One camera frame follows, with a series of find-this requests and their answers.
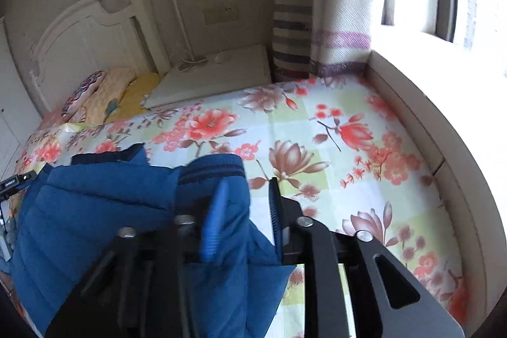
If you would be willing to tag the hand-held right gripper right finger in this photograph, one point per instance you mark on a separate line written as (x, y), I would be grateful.
(274, 211)

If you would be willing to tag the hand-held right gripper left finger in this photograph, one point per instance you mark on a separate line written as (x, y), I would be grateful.
(214, 219)

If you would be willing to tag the blue quilted jacket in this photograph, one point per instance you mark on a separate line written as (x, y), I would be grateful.
(99, 211)

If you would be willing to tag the white wardrobe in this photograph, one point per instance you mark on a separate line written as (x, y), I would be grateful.
(12, 124)

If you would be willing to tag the floral bedsheet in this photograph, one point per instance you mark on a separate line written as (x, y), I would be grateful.
(356, 171)

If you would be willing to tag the purple patterned cushion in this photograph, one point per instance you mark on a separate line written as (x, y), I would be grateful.
(85, 90)

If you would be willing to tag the white nightstand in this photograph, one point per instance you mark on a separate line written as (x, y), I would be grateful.
(206, 84)

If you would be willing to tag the cream pillow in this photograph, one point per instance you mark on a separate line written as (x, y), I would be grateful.
(115, 84)

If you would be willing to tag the yellow pillow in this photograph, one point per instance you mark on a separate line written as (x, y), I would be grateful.
(138, 92)

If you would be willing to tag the white wooden headboard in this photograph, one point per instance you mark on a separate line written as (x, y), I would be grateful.
(79, 41)

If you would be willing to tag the white desk lamp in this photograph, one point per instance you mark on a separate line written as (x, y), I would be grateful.
(190, 64)

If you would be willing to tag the white bay window sill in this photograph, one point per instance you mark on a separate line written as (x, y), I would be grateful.
(408, 92)

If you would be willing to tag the printed cream curtain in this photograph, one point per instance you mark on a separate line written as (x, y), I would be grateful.
(348, 5)

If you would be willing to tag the beige wall socket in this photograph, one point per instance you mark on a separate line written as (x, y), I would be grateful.
(221, 14)

